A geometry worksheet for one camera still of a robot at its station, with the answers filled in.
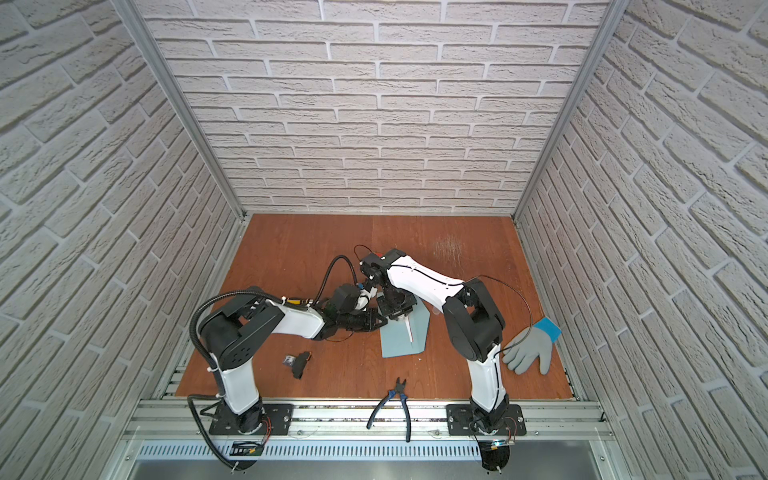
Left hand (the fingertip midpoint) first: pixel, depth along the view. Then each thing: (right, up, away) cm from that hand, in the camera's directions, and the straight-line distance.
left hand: (390, 319), depth 90 cm
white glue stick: (-6, +9, -13) cm, 17 cm away
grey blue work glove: (+45, -8, +1) cm, 45 cm away
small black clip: (-26, -10, -8) cm, 29 cm away
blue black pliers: (+3, -16, -11) cm, 19 cm away
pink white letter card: (+6, -3, -1) cm, 7 cm away
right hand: (+4, +3, -4) cm, 6 cm away
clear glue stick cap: (+15, +2, +3) cm, 15 cm away
